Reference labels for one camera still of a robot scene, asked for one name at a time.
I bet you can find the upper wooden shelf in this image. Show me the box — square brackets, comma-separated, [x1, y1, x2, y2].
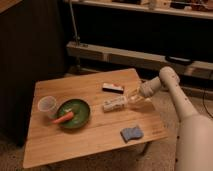
[64, 0, 213, 20]

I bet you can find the orange carrot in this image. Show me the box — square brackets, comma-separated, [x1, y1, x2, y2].
[53, 112, 74, 124]

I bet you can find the blue sponge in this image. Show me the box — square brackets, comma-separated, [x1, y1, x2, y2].
[120, 126, 144, 143]

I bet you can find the green round plate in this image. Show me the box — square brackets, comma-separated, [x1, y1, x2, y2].
[55, 99, 90, 129]

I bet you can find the clear plastic cup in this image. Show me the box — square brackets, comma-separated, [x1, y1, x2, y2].
[37, 96, 57, 119]

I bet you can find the metal shelf rail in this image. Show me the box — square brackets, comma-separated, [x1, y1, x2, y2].
[66, 41, 213, 80]

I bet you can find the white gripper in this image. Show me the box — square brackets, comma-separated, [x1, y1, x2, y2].
[127, 77, 162, 110]

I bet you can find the black floor cable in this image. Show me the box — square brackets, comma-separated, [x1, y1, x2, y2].
[201, 71, 213, 119]

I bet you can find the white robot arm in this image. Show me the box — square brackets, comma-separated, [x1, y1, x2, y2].
[127, 66, 213, 171]

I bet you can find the vertical metal pole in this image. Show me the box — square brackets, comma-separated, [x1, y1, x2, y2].
[68, 0, 80, 46]

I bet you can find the wooden folding table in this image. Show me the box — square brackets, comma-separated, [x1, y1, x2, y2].
[23, 69, 168, 168]

